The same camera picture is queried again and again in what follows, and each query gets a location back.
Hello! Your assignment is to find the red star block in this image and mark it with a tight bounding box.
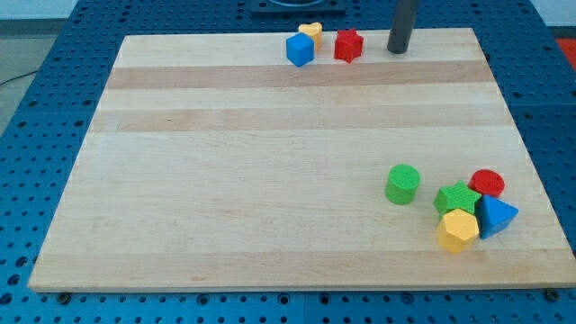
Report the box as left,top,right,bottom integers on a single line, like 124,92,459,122
333,28,364,64

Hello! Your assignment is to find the green star block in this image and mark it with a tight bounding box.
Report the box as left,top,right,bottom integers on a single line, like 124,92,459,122
433,181,482,219

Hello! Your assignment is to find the blue triangle block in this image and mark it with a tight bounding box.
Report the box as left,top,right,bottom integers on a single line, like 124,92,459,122
475,194,518,239

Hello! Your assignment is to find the wooden board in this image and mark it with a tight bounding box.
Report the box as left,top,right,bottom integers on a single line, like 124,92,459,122
29,28,575,293

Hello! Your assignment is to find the green cylinder block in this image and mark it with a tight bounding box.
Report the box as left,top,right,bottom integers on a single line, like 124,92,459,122
384,164,420,205

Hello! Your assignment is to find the blue cube block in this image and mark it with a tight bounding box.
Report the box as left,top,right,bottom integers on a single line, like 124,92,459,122
285,32,315,67

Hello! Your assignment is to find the yellow heart block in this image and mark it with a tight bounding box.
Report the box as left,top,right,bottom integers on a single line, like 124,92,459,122
298,22,323,51

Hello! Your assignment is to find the yellow hexagon block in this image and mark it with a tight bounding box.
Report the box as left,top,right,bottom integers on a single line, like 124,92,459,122
436,209,480,254

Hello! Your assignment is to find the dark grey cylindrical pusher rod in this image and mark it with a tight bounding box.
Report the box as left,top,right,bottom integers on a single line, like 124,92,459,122
387,0,420,54

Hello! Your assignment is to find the red cylinder block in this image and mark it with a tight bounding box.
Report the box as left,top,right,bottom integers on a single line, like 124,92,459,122
468,169,506,198

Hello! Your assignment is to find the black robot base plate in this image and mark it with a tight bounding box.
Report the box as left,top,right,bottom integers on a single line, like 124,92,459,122
248,0,347,15

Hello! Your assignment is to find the black cable on floor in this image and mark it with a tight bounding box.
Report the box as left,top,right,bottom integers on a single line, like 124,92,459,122
0,69,40,87

